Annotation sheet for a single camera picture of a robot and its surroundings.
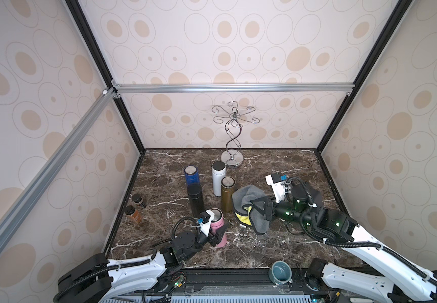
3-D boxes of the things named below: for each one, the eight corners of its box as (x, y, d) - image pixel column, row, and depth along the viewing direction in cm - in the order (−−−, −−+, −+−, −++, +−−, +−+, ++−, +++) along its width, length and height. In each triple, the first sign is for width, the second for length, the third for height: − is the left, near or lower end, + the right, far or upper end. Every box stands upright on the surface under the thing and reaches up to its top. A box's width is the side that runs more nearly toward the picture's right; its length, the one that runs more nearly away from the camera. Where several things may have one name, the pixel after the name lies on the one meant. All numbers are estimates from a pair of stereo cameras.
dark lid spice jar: (137, 206, 97) (130, 196, 90) (143, 201, 99) (137, 191, 91) (142, 212, 95) (136, 203, 87) (149, 207, 97) (143, 197, 89)
